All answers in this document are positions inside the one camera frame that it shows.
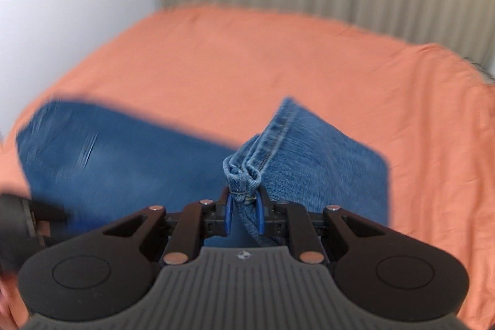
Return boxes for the blue denim jeans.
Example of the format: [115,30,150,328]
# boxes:
[16,99,389,247]

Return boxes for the orange bed sheet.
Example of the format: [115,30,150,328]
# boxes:
[1,6,494,329]

